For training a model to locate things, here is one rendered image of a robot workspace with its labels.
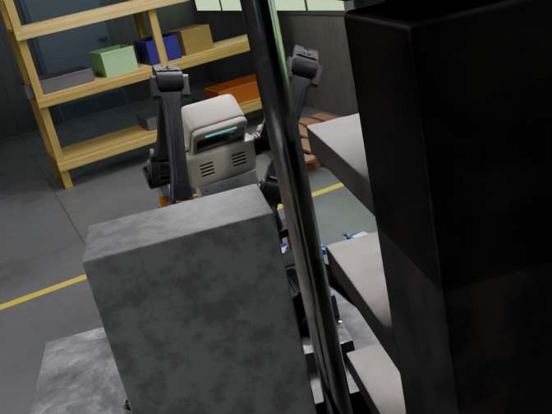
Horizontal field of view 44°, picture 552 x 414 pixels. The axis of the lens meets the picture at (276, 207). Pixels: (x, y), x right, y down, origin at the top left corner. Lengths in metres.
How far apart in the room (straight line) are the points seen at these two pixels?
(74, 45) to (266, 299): 9.63
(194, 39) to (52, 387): 5.66
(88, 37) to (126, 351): 9.63
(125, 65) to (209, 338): 6.14
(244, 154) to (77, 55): 8.24
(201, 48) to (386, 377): 6.31
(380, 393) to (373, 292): 0.26
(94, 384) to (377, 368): 0.95
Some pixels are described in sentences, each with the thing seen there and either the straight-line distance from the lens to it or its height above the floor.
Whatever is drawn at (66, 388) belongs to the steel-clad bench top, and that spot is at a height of 0.80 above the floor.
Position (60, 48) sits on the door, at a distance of 10.59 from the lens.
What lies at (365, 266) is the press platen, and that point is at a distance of 1.24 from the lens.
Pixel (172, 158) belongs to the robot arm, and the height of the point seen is 1.34.
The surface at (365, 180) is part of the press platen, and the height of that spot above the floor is 1.54.
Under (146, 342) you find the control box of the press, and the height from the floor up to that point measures 1.31.
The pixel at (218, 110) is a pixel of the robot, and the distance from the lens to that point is 2.42.
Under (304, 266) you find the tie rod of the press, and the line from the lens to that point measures 1.37.
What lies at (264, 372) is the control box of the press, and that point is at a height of 1.20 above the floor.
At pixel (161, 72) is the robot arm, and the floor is 1.57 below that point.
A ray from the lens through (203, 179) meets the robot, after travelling 2.47.
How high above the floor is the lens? 1.85
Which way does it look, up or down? 21 degrees down
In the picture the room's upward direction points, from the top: 12 degrees counter-clockwise
